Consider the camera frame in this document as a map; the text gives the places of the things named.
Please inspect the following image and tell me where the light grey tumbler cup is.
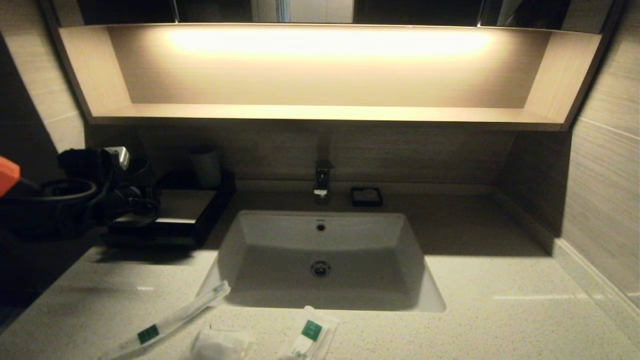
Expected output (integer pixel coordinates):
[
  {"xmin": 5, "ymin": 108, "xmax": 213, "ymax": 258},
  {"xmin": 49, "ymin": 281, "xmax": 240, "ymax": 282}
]
[{"xmin": 190, "ymin": 144, "xmax": 223, "ymax": 190}]

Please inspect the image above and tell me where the white comb packet green label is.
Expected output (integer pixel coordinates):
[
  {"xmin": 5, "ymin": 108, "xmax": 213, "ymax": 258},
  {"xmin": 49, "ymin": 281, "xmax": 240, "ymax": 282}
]
[{"xmin": 277, "ymin": 305, "xmax": 340, "ymax": 360}]

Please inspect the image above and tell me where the wall mirror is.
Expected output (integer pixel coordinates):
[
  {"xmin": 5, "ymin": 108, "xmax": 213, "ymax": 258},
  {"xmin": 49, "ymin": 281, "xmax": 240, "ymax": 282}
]
[{"xmin": 52, "ymin": 0, "xmax": 613, "ymax": 36}]

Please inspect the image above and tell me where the white ceramic sink basin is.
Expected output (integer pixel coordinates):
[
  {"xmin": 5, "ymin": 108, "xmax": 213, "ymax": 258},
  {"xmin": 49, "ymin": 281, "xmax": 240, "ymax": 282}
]
[{"xmin": 196, "ymin": 210, "xmax": 447, "ymax": 313}]

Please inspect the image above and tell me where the black amenity tray box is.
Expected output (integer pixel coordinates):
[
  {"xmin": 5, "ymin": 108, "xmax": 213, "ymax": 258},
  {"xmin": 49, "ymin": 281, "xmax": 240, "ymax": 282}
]
[{"xmin": 102, "ymin": 171, "xmax": 238, "ymax": 248}]

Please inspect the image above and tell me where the black soap dish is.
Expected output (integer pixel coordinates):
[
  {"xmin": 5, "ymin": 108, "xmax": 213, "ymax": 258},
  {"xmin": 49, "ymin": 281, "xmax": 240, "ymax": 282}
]
[{"xmin": 350, "ymin": 187, "xmax": 384, "ymax": 208}]

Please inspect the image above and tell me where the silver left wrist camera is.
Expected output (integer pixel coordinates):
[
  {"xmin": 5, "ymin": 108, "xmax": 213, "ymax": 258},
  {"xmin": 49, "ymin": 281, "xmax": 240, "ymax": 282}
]
[{"xmin": 102, "ymin": 146, "xmax": 131, "ymax": 171}]

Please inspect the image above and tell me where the crumpled white shower cap packet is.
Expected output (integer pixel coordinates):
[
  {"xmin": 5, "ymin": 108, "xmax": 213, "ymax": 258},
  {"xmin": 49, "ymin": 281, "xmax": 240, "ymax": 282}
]
[{"xmin": 182, "ymin": 326, "xmax": 251, "ymax": 360}]

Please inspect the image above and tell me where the dark grey tumbler cup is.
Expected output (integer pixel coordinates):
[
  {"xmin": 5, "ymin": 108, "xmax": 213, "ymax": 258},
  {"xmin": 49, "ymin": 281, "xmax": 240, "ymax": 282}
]
[{"xmin": 122, "ymin": 156, "xmax": 157, "ymax": 203}]

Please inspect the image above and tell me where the long white toothbrush packet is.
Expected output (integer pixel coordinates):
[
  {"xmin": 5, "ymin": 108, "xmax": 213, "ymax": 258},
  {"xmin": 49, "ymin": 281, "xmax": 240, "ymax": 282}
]
[{"xmin": 100, "ymin": 279, "xmax": 232, "ymax": 360}]

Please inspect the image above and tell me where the warm shelf light strip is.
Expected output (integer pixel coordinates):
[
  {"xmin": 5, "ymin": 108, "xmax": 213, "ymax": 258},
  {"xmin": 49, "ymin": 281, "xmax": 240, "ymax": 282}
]
[{"xmin": 170, "ymin": 32, "xmax": 493, "ymax": 58}]

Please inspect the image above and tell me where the chrome faucet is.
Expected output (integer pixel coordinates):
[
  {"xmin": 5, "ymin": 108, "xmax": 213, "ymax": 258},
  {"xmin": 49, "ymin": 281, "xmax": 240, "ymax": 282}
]
[{"xmin": 313, "ymin": 159, "xmax": 335, "ymax": 203}]

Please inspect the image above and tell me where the wooden wall shelf niche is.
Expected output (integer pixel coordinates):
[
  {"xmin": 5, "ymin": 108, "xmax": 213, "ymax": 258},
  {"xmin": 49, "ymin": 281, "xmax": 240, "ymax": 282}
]
[{"xmin": 42, "ymin": 22, "xmax": 623, "ymax": 133}]

